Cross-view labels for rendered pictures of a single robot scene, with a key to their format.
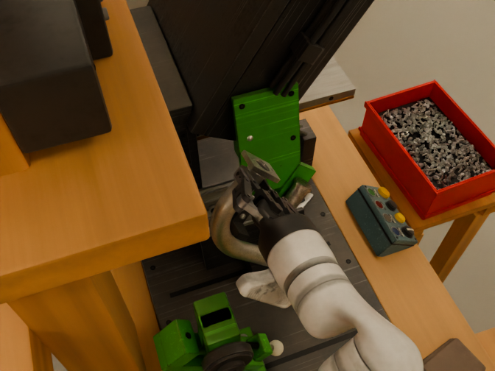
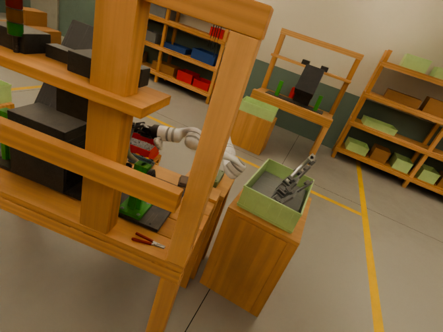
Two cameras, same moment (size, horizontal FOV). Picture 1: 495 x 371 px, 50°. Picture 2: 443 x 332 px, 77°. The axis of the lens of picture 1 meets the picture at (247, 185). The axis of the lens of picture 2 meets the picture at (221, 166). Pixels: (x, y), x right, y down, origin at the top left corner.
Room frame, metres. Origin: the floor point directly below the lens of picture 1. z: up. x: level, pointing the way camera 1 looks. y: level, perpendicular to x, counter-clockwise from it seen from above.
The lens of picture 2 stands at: (-0.53, 0.92, 1.88)
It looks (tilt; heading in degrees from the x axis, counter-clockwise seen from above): 27 degrees down; 295
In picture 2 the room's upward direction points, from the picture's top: 19 degrees clockwise
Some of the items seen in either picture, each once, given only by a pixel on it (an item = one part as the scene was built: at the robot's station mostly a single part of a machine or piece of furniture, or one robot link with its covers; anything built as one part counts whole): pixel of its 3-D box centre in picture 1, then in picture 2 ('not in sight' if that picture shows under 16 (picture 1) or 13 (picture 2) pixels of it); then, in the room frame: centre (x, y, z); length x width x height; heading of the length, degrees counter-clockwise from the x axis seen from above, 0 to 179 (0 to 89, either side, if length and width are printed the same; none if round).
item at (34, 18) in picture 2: not in sight; (26, 29); (6.72, -2.53, 0.37); 1.20 x 0.80 x 0.74; 109
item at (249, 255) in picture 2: not in sight; (256, 239); (-0.16, -0.95, 0.39); 0.68 x 0.52 x 0.79; 100
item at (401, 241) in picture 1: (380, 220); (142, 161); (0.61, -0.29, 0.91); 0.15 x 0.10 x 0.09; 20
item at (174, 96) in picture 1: (138, 126); (51, 147); (0.74, 0.22, 1.07); 0.30 x 0.18 x 0.34; 20
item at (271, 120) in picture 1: (262, 129); not in sight; (0.64, -0.03, 1.17); 0.13 x 0.12 x 0.20; 20
